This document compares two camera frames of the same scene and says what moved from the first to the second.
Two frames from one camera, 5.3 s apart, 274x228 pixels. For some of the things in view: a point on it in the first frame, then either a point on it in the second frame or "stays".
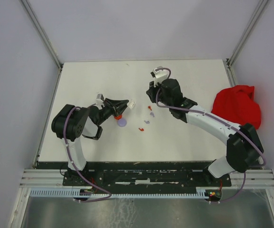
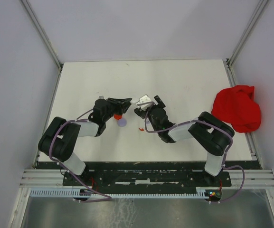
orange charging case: [118, 117] stays
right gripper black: [153, 87] → [161, 104]
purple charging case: [122, 122] stays
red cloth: [236, 104] stays
